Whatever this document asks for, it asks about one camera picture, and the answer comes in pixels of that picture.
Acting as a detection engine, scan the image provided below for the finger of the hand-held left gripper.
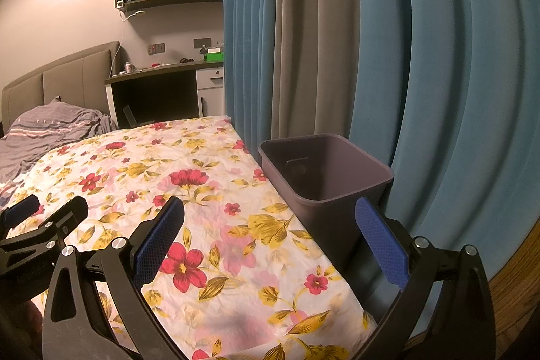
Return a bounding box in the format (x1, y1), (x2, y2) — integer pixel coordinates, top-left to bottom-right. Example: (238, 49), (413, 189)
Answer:
(0, 195), (42, 232)
(0, 196), (90, 259)

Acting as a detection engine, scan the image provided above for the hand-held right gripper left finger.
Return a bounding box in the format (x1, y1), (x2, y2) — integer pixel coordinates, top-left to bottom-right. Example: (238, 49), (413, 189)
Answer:
(41, 195), (190, 360)

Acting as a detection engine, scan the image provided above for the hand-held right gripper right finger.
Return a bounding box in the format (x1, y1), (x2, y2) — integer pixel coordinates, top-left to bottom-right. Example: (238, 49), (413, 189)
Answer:
(354, 195), (494, 360)

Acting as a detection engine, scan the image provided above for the grey plastic bin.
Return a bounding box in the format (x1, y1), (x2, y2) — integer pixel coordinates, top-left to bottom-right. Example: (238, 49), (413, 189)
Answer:
(258, 133), (395, 314)

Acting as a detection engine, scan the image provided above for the floral tablecloth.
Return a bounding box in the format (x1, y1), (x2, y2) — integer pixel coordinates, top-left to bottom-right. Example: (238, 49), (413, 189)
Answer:
(0, 115), (378, 360)

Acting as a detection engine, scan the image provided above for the bed with grey bedding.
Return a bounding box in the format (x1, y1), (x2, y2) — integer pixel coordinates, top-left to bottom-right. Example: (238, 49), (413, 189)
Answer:
(0, 96), (119, 192)

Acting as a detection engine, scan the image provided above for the grey padded bed headboard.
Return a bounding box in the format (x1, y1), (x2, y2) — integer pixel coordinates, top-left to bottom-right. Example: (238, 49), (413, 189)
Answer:
(1, 40), (123, 133)

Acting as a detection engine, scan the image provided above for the white drawer cabinet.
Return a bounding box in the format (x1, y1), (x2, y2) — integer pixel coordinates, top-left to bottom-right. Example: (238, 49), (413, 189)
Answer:
(196, 67), (226, 118)

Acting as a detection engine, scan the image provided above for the dark topped desk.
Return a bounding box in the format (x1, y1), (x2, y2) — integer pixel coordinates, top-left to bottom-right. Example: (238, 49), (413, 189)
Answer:
(104, 60), (226, 129)

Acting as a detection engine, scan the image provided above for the wide blue curtain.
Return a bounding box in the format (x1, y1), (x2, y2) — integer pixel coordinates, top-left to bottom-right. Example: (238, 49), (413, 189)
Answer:
(348, 0), (540, 302)

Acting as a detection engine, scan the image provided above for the grey curtain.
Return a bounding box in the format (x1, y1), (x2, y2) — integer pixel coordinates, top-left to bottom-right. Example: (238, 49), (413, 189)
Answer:
(272, 0), (363, 141)

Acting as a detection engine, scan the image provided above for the narrow blue curtain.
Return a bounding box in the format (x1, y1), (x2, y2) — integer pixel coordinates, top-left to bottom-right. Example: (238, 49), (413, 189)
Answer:
(223, 0), (288, 158)

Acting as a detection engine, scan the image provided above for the white cable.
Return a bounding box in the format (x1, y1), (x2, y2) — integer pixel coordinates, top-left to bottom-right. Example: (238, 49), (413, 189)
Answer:
(110, 8), (146, 76)

